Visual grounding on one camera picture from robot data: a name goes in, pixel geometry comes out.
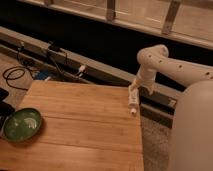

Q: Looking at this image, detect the black coiled cable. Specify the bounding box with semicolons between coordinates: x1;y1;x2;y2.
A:
2;65;34;91

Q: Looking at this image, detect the black object at left edge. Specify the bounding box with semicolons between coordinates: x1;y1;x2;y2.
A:
0;87;15;130

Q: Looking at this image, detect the black power adapter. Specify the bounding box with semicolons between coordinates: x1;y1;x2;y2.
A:
47;42;67;57

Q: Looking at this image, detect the wooden railing frame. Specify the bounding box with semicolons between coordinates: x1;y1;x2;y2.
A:
19;0;213;50

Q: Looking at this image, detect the white cable plug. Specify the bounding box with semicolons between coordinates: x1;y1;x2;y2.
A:
76;65;86;76

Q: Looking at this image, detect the blue object on floor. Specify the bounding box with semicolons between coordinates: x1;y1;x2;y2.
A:
34;71;50;80

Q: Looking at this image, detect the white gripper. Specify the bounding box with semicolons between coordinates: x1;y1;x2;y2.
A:
128;68;156;95

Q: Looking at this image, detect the green ceramic bowl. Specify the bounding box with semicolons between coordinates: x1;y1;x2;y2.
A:
3;108;42;142

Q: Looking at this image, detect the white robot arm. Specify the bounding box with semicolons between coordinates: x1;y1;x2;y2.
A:
129;44;213;171

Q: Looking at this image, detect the white plastic bottle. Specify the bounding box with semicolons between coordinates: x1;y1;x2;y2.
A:
128;89;139;115

